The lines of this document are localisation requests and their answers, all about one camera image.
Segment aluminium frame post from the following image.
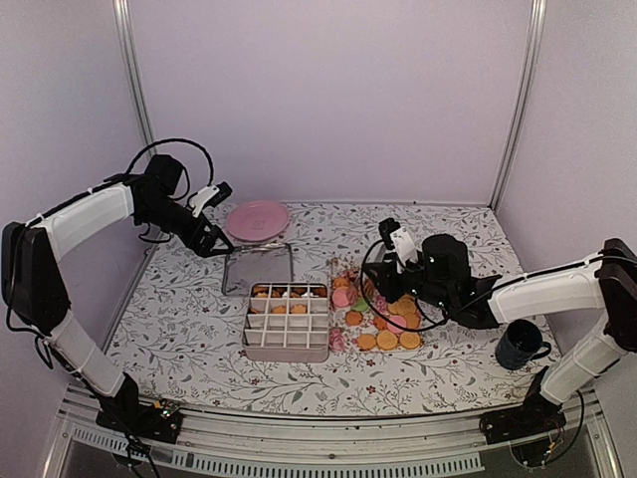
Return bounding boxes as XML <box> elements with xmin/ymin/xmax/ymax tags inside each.
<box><xmin>489</xmin><ymin>0</ymin><xmax>547</xmax><ymax>213</ymax></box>
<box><xmin>111</xmin><ymin>0</ymin><xmax>156</xmax><ymax>145</ymax></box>

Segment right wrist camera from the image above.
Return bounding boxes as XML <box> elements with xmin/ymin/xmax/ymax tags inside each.
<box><xmin>378</xmin><ymin>218</ymin><xmax>420</xmax><ymax>274</ymax></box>

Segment floral cookie tray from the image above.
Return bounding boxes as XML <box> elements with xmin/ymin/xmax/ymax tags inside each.
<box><xmin>329</xmin><ymin>257</ymin><xmax>425</xmax><ymax>353</ymax></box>

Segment pink plate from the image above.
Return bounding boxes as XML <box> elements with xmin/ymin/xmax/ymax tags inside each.
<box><xmin>226</xmin><ymin>200</ymin><xmax>290</xmax><ymax>243</ymax></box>

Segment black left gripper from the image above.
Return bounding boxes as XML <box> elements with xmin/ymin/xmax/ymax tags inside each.
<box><xmin>138</xmin><ymin>195</ymin><xmax>235</xmax><ymax>256</ymax></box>

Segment dark blue mug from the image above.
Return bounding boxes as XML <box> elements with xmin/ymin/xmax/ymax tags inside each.
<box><xmin>495</xmin><ymin>319</ymin><xmax>552</xmax><ymax>370</ymax></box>

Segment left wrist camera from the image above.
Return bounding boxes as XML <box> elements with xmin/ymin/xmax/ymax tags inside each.
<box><xmin>187</xmin><ymin>181</ymin><xmax>233</xmax><ymax>217</ymax></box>

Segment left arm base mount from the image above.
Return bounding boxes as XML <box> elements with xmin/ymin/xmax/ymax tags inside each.
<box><xmin>96</xmin><ymin>398</ymin><xmax>184</xmax><ymax>444</ymax></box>

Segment front aluminium rail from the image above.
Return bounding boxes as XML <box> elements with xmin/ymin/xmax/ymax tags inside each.
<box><xmin>43</xmin><ymin>386</ymin><xmax>624</xmax><ymax>477</ymax></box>

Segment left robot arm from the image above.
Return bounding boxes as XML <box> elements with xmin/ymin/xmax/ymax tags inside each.
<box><xmin>1</xmin><ymin>154</ymin><xmax>233</xmax><ymax>432</ymax></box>

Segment left aluminium frame post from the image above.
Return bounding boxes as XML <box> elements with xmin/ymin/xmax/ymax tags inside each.
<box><xmin>111</xmin><ymin>0</ymin><xmax>156</xmax><ymax>145</ymax></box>

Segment pink divided cookie tin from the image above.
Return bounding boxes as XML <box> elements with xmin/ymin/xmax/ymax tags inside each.
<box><xmin>242</xmin><ymin>283</ymin><xmax>330</xmax><ymax>363</ymax></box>

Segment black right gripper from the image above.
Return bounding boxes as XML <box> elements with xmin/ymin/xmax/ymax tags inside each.
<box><xmin>362</xmin><ymin>253</ymin><xmax>454</xmax><ymax>314</ymax></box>

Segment right aluminium frame post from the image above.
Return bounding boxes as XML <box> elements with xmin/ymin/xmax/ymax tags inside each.
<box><xmin>489</xmin><ymin>0</ymin><xmax>547</xmax><ymax>213</ymax></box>

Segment silver tin lid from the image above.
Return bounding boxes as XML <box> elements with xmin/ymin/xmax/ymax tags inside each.
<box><xmin>222</xmin><ymin>243</ymin><xmax>294</xmax><ymax>297</ymax></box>

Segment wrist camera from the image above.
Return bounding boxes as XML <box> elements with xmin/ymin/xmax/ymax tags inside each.
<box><xmin>187</xmin><ymin>181</ymin><xmax>233</xmax><ymax>217</ymax></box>
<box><xmin>378</xmin><ymin>218</ymin><xmax>420</xmax><ymax>274</ymax></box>

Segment small swirl butter cookie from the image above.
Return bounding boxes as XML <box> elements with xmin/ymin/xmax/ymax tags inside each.
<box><xmin>332</xmin><ymin>277</ymin><xmax>350</xmax><ymax>289</ymax></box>

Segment green sandwich cookie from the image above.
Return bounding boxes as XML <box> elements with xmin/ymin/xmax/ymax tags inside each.
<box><xmin>352</xmin><ymin>298</ymin><xmax>367</xmax><ymax>311</ymax></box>

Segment metal tongs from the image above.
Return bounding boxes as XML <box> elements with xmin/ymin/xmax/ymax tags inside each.
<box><xmin>357</xmin><ymin>239</ymin><xmax>383</xmax><ymax>309</ymax></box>

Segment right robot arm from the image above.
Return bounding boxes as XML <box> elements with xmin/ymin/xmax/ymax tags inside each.
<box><xmin>361</xmin><ymin>234</ymin><xmax>636</xmax><ymax>434</ymax></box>

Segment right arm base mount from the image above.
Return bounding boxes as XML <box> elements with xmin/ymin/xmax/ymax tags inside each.
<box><xmin>479</xmin><ymin>407</ymin><xmax>566</xmax><ymax>468</ymax></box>

